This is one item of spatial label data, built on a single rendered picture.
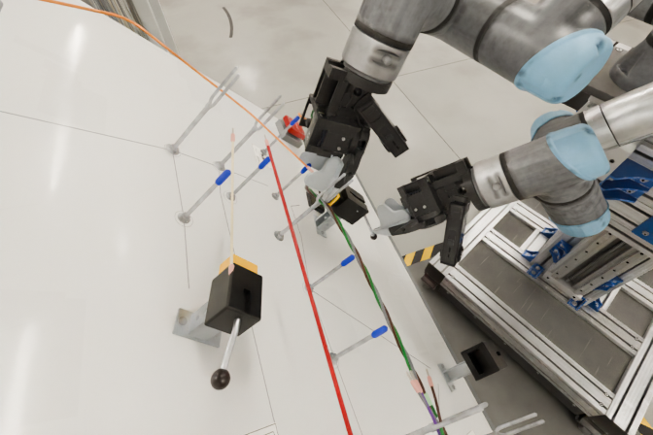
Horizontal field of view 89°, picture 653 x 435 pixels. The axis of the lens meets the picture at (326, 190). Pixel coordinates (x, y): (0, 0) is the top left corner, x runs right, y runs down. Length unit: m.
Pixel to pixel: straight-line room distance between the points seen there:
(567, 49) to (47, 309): 0.48
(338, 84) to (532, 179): 0.29
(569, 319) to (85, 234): 1.68
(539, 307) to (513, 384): 0.35
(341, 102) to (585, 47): 0.25
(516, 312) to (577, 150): 1.21
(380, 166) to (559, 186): 1.71
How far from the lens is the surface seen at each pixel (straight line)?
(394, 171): 2.17
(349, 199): 0.54
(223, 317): 0.29
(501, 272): 1.72
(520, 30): 0.43
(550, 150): 0.52
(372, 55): 0.41
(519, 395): 1.80
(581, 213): 0.60
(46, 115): 0.43
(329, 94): 0.45
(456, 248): 0.59
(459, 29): 0.46
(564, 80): 0.41
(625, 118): 0.67
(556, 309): 1.75
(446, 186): 0.57
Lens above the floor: 1.61
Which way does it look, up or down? 53 degrees down
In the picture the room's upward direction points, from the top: straight up
